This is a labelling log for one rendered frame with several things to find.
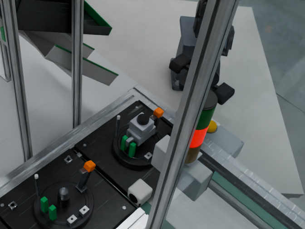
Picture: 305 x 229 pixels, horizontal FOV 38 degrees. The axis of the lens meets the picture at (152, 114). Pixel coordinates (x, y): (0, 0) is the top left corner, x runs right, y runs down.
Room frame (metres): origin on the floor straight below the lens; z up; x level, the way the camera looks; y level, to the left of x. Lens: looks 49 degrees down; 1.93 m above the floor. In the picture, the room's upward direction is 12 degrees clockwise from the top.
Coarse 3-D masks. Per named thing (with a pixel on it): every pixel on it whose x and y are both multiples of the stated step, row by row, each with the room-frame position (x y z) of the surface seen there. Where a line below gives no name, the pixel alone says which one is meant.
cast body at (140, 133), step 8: (136, 120) 0.70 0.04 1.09; (144, 120) 0.70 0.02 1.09; (152, 120) 0.71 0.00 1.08; (136, 128) 0.68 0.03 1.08; (144, 128) 0.68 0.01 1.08; (152, 128) 0.71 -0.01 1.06; (128, 136) 0.69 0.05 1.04; (136, 136) 0.68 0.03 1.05; (144, 136) 0.68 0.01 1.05; (128, 144) 0.66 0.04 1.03; (136, 144) 0.67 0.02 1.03
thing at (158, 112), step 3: (159, 108) 0.77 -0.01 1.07; (156, 111) 0.75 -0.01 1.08; (159, 111) 0.76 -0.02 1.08; (162, 111) 0.76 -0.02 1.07; (153, 114) 0.75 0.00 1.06; (156, 114) 0.75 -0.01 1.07; (159, 114) 0.75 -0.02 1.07; (162, 114) 0.76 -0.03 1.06; (150, 117) 0.74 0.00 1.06; (153, 117) 0.74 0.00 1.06; (156, 117) 0.74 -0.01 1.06; (159, 117) 0.75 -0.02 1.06; (153, 120) 0.73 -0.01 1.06; (156, 120) 0.75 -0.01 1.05; (156, 123) 0.75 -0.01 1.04; (156, 126) 0.75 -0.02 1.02
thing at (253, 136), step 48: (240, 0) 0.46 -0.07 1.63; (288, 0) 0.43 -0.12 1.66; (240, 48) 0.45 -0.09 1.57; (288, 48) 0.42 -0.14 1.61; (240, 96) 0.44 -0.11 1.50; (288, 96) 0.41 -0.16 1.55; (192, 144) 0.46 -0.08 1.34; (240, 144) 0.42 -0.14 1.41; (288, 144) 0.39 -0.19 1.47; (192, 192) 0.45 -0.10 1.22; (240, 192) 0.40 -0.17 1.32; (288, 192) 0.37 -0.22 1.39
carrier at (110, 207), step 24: (48, 168) 0.59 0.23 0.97; (72, 168) 0.60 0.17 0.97; (24, 192) 0.51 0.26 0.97; (48, 192) 0.51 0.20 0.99; (72, 192) 0.52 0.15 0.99; (96, 192) 0.55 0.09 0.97; (0, 216) 0.44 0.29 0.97; (24, 216) 0.45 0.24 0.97; (48, 216) 0.45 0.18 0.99; (72, 216) 0.46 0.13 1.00; (96, 216) 0.49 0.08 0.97; (120, 216) 0.50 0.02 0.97
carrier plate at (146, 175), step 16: (128, 112) 0.82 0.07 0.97; (144, 112) 0.83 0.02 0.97; (112, 128) 0.75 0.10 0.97; (160, 128) 0.79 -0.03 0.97; (80, 144) 0.68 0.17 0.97; (96, 144) 0.69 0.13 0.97; (96, 160) 0.64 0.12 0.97; (112, 160) 0.65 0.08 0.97; (112, 176) 0.60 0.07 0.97; (128, 176) 0.61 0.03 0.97; (144, 176) 0.62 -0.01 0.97
